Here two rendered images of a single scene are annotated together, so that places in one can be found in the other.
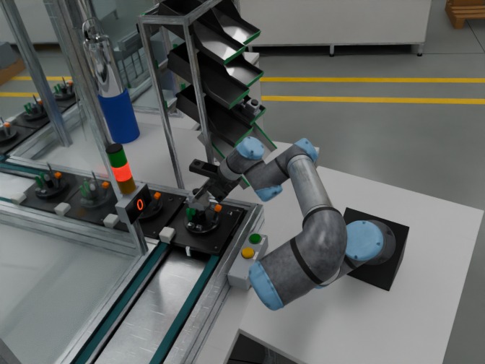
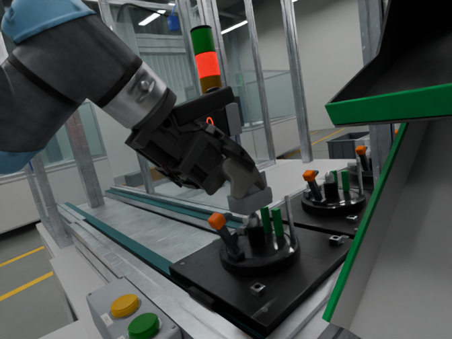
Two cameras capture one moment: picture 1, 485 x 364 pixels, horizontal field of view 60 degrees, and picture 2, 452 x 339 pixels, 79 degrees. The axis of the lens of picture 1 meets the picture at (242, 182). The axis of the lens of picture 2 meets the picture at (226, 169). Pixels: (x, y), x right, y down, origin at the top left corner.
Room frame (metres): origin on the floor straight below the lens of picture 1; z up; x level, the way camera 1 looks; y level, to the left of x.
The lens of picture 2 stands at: (1.31, -0.25, 1.22)
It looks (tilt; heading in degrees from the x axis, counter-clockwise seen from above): 11 degrees down; 115
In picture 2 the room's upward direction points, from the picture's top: 11 degrees counter-clockwise
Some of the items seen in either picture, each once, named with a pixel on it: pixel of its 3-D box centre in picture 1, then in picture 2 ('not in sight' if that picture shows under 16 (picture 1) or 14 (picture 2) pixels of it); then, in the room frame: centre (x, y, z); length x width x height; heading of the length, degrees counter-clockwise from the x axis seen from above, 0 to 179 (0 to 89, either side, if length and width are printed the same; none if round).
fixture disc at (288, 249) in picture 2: (202, 220); (258, 248); (1.15, 0.17, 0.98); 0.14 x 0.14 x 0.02
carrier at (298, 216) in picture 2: (143, 201); (330, 187); (1.26, 0.39, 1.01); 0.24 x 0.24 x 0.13; 64
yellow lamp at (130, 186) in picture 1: (125, 183); (212, 87); (1.03, 0.36, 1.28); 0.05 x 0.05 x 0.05
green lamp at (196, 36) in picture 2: (116, 156); (203, 43); (1.03, 0.36, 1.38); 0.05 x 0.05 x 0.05
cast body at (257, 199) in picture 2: (195, 197); (251, 185); (1.15, 0.17, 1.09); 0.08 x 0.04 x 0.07; 64
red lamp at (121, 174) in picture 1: (121, 170); (207, 66); (1.03, 0.36, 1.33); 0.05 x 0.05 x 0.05
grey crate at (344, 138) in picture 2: not in sight; (374, 148); (1.50, 2.28, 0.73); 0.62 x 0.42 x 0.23; 154
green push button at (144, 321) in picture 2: (255, 239); (144, 329); (1.04, -0.02, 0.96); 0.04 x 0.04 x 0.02
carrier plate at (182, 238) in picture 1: (203, 224); (260, 258); (1.15, 0.17, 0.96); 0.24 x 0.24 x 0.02; 64
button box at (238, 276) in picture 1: (248, 259); (130, 324); (0.98, 0.01, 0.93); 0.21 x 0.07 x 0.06; 154
